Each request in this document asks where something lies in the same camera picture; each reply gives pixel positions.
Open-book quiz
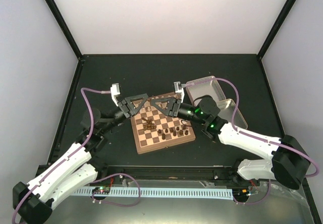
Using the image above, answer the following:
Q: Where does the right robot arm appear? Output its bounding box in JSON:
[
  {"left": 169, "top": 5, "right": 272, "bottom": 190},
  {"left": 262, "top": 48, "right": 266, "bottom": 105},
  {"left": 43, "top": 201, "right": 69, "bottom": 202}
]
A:
[{"left": 150, "top": 95, "right": 310, "bottom": 190}]

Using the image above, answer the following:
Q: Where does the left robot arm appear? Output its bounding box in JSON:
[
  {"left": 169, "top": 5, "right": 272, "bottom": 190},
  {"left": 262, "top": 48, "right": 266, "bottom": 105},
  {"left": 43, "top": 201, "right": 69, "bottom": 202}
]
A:
[{"left": 12, "top": 89, "right": 148, "bottom": 223}]

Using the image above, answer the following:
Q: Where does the pile of dark chess pieces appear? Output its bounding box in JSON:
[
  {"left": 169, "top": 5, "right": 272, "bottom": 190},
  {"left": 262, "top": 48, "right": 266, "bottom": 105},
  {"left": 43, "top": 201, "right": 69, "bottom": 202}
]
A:
[{"left": 135, "top": 116, "right": 195, "bottom": 145}]

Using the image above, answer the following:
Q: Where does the wooden chess board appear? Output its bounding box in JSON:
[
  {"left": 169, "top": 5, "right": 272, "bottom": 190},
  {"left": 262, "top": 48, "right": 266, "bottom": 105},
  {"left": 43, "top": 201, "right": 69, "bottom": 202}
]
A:
[{"left": 131, "top": 93, "right": 196, "bottom": 154}]

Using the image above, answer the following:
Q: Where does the small circuit board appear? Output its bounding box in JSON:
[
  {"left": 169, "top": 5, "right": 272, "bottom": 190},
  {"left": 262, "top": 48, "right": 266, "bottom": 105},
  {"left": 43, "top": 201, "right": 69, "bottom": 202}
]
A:
[{"left": 92, "top": 187, "right": 111, "bottom": 195}]

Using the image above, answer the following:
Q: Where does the pink rimmed metal tin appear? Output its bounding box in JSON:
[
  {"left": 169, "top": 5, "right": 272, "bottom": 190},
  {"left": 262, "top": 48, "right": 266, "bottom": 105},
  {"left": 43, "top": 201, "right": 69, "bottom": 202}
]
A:
[{"left": 186, "top": 76, "right": 226, "bottom": 106}]

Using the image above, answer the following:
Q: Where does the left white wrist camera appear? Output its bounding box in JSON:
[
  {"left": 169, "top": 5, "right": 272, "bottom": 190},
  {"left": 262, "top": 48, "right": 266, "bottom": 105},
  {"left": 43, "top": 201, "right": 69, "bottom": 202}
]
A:
[{"left": 110, "top": 83, "right": 121, "bottom": 106}]

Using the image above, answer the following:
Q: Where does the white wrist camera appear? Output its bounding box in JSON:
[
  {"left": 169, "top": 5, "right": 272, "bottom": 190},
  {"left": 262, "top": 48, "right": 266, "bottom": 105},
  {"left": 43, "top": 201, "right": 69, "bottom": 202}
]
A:
[
  {"left": 173, "top": 81, "right": 185, "bottom": 102},
  {"left": 110, "top": 83, "right": 121, "bottom": 106}
]

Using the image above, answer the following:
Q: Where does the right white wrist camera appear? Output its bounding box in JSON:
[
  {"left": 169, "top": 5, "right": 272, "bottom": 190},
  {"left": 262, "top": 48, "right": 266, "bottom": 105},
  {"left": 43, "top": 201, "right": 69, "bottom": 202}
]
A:
[{"left": 173, "top": 81, "right": 185, "bottom": 102}]

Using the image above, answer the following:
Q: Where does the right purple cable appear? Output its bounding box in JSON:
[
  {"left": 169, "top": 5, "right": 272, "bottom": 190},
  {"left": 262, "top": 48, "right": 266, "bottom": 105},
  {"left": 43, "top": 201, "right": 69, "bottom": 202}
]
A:
[{"left": 184, "top": 77, "right": 320, "bottom": 206}]

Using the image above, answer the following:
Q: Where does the black front rail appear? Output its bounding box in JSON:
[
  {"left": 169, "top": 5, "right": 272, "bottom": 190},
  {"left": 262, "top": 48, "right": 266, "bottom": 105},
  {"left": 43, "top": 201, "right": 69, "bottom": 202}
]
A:
[{"left": 100, "top": 167, "right": 303, "bottom": 184}]

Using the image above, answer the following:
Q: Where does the light blue slotted cable duct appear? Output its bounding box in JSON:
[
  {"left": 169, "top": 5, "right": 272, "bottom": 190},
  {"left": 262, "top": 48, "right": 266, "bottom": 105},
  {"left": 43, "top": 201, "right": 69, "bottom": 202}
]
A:
[{"left": 73, "top": 185, "right": 233, "bottom": 200}]

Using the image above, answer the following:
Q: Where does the left black frame post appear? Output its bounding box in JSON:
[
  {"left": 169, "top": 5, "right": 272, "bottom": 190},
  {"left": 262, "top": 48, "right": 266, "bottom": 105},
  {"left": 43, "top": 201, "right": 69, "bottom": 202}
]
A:
[{"left": 45, "top": 0, "right": 83, "bottom": 60}]

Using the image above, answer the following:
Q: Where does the black frame post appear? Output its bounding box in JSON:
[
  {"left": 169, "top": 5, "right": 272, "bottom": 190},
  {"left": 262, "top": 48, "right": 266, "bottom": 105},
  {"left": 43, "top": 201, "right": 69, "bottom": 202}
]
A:
[
  {"left": 257, "top": 0, "right": 297, "bottom": 60},
  {"left": 45, "top": 0, "right": 83, "bottom": 60}
]

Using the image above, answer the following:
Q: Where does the right black frame post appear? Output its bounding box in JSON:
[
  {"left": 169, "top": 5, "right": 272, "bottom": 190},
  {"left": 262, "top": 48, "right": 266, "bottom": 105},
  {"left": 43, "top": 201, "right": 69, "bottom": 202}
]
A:
[{"left": 257, "top": 0, "right": 297, "bottom": 60}]

